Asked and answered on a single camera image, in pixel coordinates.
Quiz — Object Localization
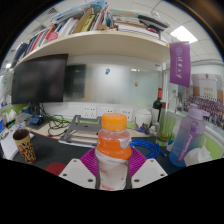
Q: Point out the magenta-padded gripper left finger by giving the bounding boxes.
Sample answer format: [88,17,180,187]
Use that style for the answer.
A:
[58,147,100,190]

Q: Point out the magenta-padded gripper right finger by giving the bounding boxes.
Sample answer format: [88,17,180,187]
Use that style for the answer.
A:
[127,147,169,190]

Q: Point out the orange-capped drink bottle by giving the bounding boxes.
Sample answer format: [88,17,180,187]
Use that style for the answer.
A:
[94,112,133,192]

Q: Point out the purple translucent water jug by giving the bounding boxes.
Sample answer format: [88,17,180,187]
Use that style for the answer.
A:
[168,103,211,168]

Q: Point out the dark blue desk mat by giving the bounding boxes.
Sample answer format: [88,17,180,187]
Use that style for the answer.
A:
[133,134,179,176]

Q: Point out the flat round red coaster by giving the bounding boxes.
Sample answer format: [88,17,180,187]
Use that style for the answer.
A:
[45,162,68,177]

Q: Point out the black red-edged desk mat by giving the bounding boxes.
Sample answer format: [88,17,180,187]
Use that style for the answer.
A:
[13,132,101,177]

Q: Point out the grey metal laptop stand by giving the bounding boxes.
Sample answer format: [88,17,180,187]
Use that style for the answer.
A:
[58,114,103,149]

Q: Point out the green tinted glass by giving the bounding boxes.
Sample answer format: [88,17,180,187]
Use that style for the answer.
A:
[155,106,174,148]

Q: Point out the crumpled white tissue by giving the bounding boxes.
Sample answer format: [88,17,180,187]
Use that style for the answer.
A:
[183,146,214,168]

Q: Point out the white round jar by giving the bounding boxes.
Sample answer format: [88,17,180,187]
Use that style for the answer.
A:
[134,108,153,129]

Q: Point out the floral patterned paper cup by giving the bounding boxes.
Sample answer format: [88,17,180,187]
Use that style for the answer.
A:
[12,128,37,164]

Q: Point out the dark wine bottle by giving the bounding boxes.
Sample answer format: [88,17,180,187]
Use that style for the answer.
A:
[152,87,164,124]

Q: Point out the small blue box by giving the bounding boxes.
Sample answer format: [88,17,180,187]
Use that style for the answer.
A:
[29,114,45,127]

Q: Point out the white handwritten paper sheet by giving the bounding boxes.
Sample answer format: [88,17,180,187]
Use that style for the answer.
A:
[0,131,20,161]

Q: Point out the group photo poster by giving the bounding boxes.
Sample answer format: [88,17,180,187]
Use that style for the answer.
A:
[176,73,224,131]

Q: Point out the black computer monitor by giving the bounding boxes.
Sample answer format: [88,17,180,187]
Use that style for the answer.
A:
[10,53,69,105]

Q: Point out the purple hanging pennant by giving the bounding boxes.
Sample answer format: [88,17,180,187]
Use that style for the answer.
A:
[168,41,192,89]

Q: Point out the coiled blue cable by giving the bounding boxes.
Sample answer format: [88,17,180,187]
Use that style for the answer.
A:
[129,139,168,160]

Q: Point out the tangled black cables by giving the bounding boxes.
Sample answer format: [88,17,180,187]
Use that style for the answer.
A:
[38,103,73,138]

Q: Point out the white wall socket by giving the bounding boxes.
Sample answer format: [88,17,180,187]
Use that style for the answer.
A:
[100,106,116,118]
[82,105,98,119]
[119,107,134,122]

